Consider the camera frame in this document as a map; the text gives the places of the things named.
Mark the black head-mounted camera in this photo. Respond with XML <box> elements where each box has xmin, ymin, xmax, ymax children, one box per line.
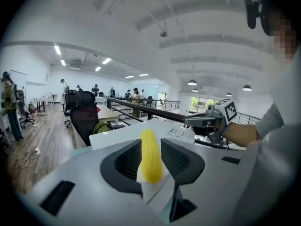
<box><xmin>243</xmin><ymin>0</ymin><xmax>269</xmax><ymax>37</ymax></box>

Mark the grey office chair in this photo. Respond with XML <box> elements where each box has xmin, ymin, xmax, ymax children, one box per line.
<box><xmin>16</xmin><ymin>89</ymin><xmax>36</xmax><ymax>128</ymax></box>

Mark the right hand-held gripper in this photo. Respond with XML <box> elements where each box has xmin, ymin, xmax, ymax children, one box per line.
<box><xmin>184</xmin><ymin>98</ymin><xmax>238</xmax><ymax>144</ymax></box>

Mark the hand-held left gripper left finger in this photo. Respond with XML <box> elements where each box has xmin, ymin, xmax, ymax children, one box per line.
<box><xmin>17</xmin><ymin>139</ymin><xmax>170</xmax><ymax>226</ymax></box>

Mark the black mesh office chair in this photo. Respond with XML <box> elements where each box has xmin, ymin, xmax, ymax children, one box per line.
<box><xmin>63</xmin><ymin>89</ymin><xmax>79</xmax><ymax>129</ymax></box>
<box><xmin>69</xmin><ymin>90</ymin><xmax>126</xmax><ymax>147</ymax></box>

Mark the white folding table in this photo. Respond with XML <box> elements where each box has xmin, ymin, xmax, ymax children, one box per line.
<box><xmin>32</xmin><ymin>96</ymin><xmax>54</xmax><ymax>113</ymax></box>

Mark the dark metal railing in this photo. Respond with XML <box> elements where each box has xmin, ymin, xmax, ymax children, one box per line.
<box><xmin>106</xmin><ymin>97</ymin><xmax>261</xmax><ymax>150</ymax></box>

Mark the light blue table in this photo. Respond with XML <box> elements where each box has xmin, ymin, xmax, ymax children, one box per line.
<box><xmin>68</xmin><ymin>146</ymin><xmax>93</xmax><ymax>161</ymax></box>

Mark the person's grey shirt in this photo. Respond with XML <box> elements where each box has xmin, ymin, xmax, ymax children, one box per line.
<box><xmin>231</xmin><ymin>50</ymin><xmax>301</xmax><ymax>226</ymax></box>

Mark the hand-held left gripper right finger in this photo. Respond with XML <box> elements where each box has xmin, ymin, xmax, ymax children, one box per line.
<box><xmin>160</xmin><ymin>137</ymin><xmax>247</xmax><ymax>226</ymax></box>

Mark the white coiled cable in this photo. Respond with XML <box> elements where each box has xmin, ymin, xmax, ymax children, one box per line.
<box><xmin>20</xmin><ymin>150</ymin><xmax>39</xmax><ymax>169</ymax></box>

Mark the wooden top table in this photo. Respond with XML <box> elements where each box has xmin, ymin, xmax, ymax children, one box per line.
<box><xmin>95</xmin><ymin>104</ymin><xmax>121</xmax><ymax>125</ymax></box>

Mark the white microwave oven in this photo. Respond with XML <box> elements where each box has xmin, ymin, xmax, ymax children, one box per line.
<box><xmin>89</xmin><ymin>119</ymin><xmax>196</xmax><ymax>152</ymax></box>

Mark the person's right forearm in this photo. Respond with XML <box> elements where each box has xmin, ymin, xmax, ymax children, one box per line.
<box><xmin>222</xmin><ymin>121</ymin><xmax>263</xmax><ymax>148</ymax></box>

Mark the green backpack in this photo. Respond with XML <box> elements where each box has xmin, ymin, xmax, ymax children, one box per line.
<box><xmin>93</xmin><ymin>122</ymin><xmax>114</xmax><ymax>135</ymax></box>

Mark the person's head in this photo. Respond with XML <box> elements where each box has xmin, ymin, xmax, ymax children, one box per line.
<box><xmin>267</xmin><ymin>12</ymin><xmax>299</xmax><ymax>61</ymax></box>

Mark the yellow corn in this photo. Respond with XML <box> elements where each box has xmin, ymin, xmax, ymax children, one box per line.
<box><xmin>138</xmin><ymin>129</ymin><xmax>163</xmax><ymax>185</ymax></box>

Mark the whiteboard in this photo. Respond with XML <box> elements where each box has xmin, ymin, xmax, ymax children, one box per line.
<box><xmin>9</xmin><ymin>70</ymin><xmax>28</xmax><ymax>104</ymax></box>

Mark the row of ceiling light panels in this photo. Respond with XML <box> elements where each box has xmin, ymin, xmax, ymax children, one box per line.
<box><xmin>54</xmin><ymin>45</ymin><xmax>149</xmax><ymax>79</ymax></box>

